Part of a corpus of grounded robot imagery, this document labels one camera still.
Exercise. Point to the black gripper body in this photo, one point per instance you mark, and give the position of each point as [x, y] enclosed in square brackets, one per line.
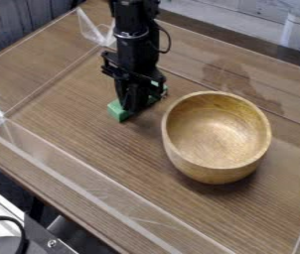
[133, 62]

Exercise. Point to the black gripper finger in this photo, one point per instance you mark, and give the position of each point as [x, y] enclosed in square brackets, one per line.
[122, 89]
[140, 96]

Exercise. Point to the green rectangular block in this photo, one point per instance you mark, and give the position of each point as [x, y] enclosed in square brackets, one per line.
[120, 114]

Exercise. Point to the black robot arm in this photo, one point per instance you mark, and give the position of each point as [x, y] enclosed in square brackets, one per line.
[134, 17]

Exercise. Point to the brown wooden bowl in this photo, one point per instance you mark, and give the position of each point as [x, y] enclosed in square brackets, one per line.
[216, 136]

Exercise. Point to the clear acrylic corner bracket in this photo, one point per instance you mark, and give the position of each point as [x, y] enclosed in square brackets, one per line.
[97, 33]

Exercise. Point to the metal bracket with screw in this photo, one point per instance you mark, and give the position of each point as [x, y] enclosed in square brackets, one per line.
[42, 241]

